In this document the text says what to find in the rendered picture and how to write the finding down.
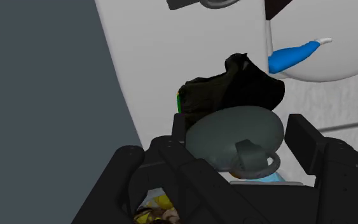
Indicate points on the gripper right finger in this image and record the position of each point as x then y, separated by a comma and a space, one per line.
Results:
336, 173

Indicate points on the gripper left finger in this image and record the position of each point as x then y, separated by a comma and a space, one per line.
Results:
178, 180

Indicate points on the yellow and brown figure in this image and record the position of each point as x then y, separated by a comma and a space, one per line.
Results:
163, 202

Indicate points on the light blue flat object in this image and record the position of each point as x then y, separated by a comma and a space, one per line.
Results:
274, 177

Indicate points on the black crumpled bag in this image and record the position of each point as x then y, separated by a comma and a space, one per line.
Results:
243, 86

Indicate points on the blue white-tipped toothbrush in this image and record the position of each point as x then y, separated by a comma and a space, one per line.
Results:
290, 56

